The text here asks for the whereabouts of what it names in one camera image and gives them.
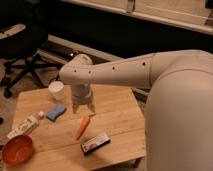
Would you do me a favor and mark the white tube with cap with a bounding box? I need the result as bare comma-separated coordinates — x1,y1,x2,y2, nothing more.
7,111,45,139

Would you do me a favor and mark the white ceramic cup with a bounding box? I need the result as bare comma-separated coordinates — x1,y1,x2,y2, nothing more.
48,81,64,100

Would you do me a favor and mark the orange ceramic bowl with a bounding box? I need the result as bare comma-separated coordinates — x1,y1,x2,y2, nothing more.
2,135,34,165

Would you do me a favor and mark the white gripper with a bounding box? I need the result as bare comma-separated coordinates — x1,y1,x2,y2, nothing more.
71,84,96,116

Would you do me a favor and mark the metal rail beam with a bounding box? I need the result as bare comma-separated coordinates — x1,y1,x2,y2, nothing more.
48,35,119,63

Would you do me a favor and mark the orange carrot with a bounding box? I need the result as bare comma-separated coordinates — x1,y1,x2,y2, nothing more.
75,115,90,140

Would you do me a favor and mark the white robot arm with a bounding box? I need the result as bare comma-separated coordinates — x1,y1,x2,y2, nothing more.
59,49,213,171

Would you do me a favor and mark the blue sponge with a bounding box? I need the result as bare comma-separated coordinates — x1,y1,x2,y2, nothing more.
46,104,66,122

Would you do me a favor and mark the black and white box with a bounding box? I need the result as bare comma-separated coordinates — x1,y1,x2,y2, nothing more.
81,133,111,155

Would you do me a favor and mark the black office chair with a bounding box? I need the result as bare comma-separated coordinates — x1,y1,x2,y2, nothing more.
0,24,61,98

